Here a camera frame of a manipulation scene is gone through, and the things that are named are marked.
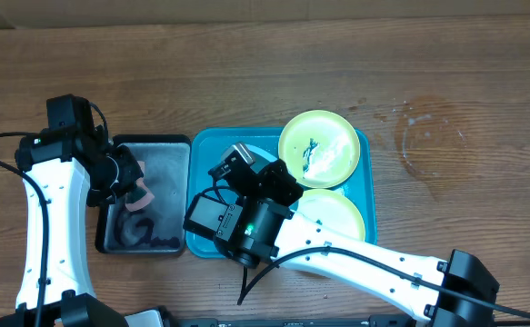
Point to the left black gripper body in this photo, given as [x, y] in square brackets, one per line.
[116, 178]

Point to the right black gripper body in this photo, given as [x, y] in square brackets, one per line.
[281, 183]

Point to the pink green scrub sponge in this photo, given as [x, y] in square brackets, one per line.
[138, 198]

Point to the yellow-green plate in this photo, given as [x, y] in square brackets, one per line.
[321, 149]
[332, 210]

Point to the light blue plate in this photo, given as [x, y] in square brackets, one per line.
[261, 155]

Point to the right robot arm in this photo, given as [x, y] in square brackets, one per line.
[261, 227]

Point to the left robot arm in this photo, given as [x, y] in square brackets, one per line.
[67, 167]

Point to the black water basin tray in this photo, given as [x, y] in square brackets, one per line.
[158, 228]

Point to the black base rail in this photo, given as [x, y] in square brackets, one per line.
[161, 317]

